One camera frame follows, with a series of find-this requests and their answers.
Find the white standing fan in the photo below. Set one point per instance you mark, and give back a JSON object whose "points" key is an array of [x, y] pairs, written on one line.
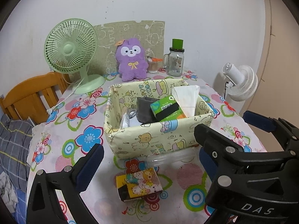
{"points": [[245, 81]]}

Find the green tissue packet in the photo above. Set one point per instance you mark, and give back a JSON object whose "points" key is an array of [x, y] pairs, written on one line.
{"points": [[161, 106]]}

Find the green cartoon print board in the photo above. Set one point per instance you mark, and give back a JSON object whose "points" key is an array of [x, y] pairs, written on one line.
{"points": [[140, 30]]}

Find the green desk fan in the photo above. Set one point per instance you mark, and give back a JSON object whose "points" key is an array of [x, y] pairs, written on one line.
{"points": [[69, 49]]}

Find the glass jar mug green lid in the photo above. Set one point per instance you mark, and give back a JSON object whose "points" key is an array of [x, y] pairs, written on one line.
{"points": [[175, 65]]}

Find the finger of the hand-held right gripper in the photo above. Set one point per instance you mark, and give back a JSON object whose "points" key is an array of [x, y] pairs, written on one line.
{"points": [[219, 142], [257, 120]]}

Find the blue checkered sheet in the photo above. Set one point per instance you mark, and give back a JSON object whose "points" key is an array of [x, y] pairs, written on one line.
{"points": [[21, 203]]}

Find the purple plush toy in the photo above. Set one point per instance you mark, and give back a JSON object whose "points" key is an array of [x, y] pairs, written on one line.
{"points": [[132, 72]]}

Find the floral tablecloth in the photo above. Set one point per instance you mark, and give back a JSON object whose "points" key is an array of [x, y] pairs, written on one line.
{"points": [[77, 121]]}

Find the cotton swab jar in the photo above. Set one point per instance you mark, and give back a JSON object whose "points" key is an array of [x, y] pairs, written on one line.
{"points": [[153, 68]]}

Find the white crumpled cloth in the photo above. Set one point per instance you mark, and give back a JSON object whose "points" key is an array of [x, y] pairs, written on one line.
{"points": [[5, 186]]}

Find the yellow cartoon tissue packet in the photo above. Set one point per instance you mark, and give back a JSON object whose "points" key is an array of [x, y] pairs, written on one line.
{"points": [[142, 182]]}

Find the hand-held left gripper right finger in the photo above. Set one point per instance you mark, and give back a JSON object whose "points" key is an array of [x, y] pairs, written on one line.
{"points": [[208, 168]]}

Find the grey plaid bedding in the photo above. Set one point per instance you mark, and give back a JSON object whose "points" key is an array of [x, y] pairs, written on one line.
{"points": [[14, 140]]}

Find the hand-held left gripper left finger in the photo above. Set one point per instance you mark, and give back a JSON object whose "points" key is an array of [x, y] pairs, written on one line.
{"points": [[90, 165]]}

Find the clear plastic bottle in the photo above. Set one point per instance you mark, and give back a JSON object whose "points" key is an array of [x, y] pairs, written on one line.
{"points": [[168, 158]]}

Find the yellow cartoon print storage basket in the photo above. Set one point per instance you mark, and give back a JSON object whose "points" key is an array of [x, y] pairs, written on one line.
{"points": [[140, 142]]}

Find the orange carrot-shaped item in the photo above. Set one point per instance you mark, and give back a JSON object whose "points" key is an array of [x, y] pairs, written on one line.
{"points": [[157, 59]]}

